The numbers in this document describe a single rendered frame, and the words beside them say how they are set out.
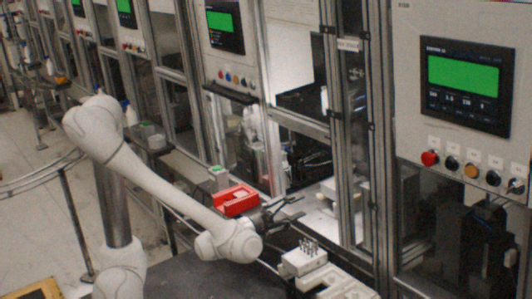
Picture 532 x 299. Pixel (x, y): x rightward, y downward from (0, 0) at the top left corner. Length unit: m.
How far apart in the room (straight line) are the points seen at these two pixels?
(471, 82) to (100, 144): 1.06
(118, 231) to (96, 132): 0.46
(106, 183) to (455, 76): 1.20
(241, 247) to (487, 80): 0.86
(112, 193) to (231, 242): 0.49
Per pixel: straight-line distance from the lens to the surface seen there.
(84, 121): 1.71
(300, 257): 1.89
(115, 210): 1.99
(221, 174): 2.33
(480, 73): 1.27
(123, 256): 2.06
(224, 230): 1.70
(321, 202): 2.16
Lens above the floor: 2.00
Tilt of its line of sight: 23 degrees down
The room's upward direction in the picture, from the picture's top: 7 degrees counter-clockwise
